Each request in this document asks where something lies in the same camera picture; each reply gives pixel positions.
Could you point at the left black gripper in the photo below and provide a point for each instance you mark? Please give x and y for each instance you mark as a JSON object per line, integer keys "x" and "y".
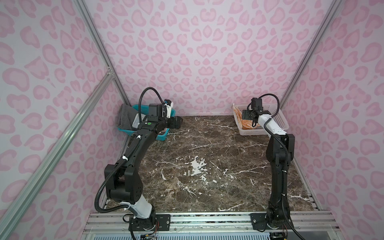
{"x": 178, "y": 122}

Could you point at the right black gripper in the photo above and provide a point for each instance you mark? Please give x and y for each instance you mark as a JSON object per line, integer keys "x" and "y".
{"x": 246, "y": 114}

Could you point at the orange patterned towel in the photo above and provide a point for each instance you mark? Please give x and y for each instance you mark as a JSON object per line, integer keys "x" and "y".
{"x": 244, "y": 121}

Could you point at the grey terry towel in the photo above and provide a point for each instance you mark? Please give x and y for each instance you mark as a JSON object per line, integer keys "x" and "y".
{"x": 126, "y": 117}

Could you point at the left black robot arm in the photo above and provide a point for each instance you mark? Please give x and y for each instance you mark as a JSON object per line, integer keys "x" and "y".
{"x": 122, "y": 180}

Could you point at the white plastic basket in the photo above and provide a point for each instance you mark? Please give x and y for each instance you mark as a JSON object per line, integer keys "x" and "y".
{"x": 278, "y": 122}

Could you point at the teal plastic basket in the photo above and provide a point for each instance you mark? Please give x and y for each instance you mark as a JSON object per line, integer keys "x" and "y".
{"x": 151, "y": 119}

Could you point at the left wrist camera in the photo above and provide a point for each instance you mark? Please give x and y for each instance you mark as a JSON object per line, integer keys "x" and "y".
{"x": 169, "y": 106}

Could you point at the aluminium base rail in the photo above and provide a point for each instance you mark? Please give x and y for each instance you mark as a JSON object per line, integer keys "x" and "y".
{"x": 312, "y": 225}

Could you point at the back right aluminium post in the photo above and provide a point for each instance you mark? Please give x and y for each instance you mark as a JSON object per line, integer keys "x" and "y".
{"x": 331, "y": 14}

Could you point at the aluminium post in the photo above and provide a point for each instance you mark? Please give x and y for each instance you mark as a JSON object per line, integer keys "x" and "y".
{"x": 331, "y": 14}
{"x": 91, "y": 26}

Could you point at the back left aluminium post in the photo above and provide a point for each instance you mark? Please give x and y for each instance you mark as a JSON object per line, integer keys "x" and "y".
{"x": 91, "y": 26}

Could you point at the left aluminium frame strut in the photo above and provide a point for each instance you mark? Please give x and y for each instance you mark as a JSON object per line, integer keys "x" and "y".
{"x": 20, "y": 205}

